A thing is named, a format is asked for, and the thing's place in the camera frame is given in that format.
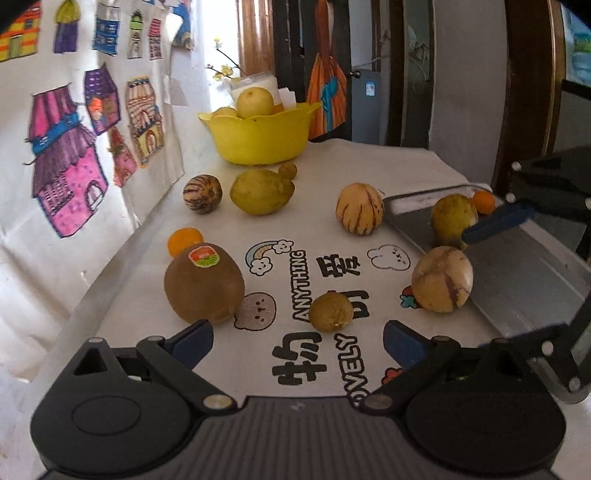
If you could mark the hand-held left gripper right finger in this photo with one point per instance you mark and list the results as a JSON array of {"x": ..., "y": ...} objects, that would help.
[{"x": 406, "y": 344}]

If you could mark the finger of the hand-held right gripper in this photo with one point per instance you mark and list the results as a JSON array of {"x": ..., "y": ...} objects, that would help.
[
  {"x": 558, "y": 357},
  {"x": 498, "y": 222}
]

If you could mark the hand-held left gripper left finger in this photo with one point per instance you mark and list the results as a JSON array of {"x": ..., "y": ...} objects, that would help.
[{"x": 191, "y": 344}]

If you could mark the small yellow-green mango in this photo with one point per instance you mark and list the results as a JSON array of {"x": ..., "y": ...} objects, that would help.
[{"x": 450, "y": 217}]

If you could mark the metal tray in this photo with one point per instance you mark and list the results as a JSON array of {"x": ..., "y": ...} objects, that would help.
[{"x": 531, "y": 277}]

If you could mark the pale striped pepino melon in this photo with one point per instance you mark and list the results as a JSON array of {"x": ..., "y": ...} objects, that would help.
[{"x": 442, "y": 279}]

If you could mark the small yellow-brown round fruit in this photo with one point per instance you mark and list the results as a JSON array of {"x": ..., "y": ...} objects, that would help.
[{"x": 331, "y": 311}]

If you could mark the orange mandarin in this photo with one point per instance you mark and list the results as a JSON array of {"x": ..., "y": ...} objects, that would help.
[{"x": 183, "y": 237}]

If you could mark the orange-tinted striped pepino melon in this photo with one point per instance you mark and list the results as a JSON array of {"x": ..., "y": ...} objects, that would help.
[{"x": 359, "y": 208}]

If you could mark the large yellow-green mango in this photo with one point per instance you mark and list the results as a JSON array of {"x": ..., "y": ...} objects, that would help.
[{"x": 263, "y": 191}]

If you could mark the small orange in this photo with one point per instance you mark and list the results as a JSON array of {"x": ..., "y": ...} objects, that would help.
[{"x": 483, "y": 201}]

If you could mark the brown kiwi with sticker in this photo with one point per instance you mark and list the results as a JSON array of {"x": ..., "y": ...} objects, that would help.
[{"x": 203, "y": 290}]

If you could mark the dark striped pepino melon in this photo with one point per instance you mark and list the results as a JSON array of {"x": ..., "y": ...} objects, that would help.
[{"x": 202, "y": 194}]

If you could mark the grey appliance with label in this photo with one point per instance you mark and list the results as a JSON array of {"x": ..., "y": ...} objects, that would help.
[{"x": 365, "y": 110}]

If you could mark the printed white tablecloth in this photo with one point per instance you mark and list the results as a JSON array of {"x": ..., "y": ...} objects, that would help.
[{"x": 323, "y": 184}]

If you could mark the small brown fruit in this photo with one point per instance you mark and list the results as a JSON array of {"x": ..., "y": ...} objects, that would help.
[{"x": 288, "y": 170}]

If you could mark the yellow plastic bowl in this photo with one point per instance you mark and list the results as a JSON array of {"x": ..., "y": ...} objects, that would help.
[{"x": 258, "y": 138}]

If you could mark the orange dress figure painting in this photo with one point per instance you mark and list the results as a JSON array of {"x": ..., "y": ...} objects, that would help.
[{"x": 328, "y": 83}]

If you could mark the small yellow pear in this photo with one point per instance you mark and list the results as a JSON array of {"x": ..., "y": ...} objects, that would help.
[{"x": 225, "y": 113}]

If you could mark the white paper box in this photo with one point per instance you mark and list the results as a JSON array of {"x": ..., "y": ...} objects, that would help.
[{"x": 288, "y": 98}]

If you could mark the large yellow pear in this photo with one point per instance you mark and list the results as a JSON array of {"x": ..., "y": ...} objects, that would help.
[{"x": 254, "y": 104}]

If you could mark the white plastic cup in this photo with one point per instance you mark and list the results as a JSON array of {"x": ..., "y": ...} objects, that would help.
[{"x": 258, "y": 81}]

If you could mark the yellow flower branch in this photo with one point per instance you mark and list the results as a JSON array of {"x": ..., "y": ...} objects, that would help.
[{"x": 225, "y": 69}]

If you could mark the brown wooden door frame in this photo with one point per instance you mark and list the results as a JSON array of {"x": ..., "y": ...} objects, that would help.
[{"x": 526, "y": 92}]

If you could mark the house print wall cloth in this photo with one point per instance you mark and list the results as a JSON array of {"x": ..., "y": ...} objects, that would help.
[{"x": 69, "y": 152}]

